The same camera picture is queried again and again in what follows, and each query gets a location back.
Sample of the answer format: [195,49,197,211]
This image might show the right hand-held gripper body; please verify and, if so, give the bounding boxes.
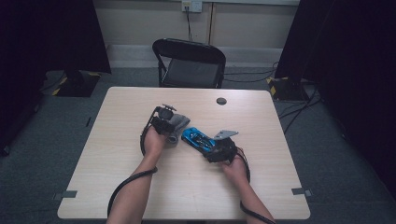
[211,130,240,164]

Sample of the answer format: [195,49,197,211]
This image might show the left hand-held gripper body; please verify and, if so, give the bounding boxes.
[150,104,177,136]

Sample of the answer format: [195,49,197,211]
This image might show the grey cloth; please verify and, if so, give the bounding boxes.
[166,113,191,145]

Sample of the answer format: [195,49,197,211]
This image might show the blue and black toy car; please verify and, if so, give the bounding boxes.
[181,126,219,154]

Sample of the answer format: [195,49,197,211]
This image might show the person's left hand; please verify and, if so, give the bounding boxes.
[143,127,171,158]

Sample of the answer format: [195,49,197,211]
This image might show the person's right hand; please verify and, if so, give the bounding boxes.
[221,155,250,187]

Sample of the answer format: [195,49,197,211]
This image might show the black folding chair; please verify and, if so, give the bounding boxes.
[151,37,227,90]

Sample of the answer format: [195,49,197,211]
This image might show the grey tape strip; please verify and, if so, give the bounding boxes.
[52,189,78,201]
[291,187,313,198]

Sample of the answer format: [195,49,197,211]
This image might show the black stand base striped tape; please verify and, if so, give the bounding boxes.
[265,76,309,102]
[51,69,102,98]

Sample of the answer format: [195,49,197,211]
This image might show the black curtain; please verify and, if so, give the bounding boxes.
[275,0,396,200]
[0,0,112,155]

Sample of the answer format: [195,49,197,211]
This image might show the left hand-held gripper black cable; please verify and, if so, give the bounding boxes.
[106,106,163,218]

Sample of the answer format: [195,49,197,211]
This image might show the hand-held gripper black cable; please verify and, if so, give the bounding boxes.
[106,106,163,218]
[236,147,276,224]

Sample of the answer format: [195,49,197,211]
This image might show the right hand-held gripper black cable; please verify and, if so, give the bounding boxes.
[236,147,276,224]

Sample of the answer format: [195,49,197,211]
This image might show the black floor cables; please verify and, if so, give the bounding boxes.
[223,61,281,84]
[278,87,323,134]

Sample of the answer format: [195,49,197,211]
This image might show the black plugged wall cable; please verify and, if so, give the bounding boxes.
[185,7,193,42]

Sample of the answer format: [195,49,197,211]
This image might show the vertical wall conduit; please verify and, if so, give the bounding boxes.
[207,2,217,45]

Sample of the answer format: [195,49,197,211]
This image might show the white wall socket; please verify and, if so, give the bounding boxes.
[181,0,204,13]

